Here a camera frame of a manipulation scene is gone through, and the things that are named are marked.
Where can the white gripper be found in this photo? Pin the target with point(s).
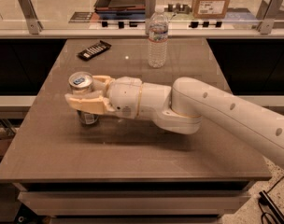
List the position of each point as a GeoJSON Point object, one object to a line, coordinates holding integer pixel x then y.
{"type": "Point", "coordinates": [124, 96]}

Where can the right metal glass bracket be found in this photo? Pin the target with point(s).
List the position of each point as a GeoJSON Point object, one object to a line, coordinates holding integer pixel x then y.
{"type": "Point", "coordinates": [268, 18]}

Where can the left metal glass bracket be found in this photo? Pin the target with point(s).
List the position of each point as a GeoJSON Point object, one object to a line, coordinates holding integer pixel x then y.
{"type": "Point", "coordinates": [33, 24]}

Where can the white table drawer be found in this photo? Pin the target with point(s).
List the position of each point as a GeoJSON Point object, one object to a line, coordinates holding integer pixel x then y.
{"type": "Point", "coordinates": [131, 203]}

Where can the middle metal glass bracket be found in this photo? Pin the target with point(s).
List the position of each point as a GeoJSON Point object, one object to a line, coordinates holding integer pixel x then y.
{"type": "Point", "coordinates": [149, 10]}

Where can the black snack bar wrapper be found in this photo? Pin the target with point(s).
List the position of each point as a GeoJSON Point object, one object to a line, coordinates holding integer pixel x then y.
{"type": "Point", "coordinates": [94, 50]}

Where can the metal glass bracket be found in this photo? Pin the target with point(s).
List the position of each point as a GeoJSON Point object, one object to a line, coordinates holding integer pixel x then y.
{"type": "Point", "coordinates": [268, 18]}
{"type": "Point", "coordinates": [149, 10]}
{"type": "Point", "coordinates": [33, 24]}

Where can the brown cardboard box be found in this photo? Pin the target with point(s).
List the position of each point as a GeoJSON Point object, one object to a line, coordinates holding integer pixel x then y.
{"type": "Point", "coordinates": [209, 9]}

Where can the clear plastic water bottle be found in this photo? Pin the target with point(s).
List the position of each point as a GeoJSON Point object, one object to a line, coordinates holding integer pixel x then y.
{"type": "Point", "coordinates": [158, 37]}

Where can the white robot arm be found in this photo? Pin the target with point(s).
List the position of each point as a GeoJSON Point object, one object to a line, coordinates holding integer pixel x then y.
{"type": "Point", "coordinates": [179, 108]}

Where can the silver redbull can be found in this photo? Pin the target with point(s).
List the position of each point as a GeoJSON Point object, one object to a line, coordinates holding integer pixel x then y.
{"type": "Point", "coordinates": [82, 83]}

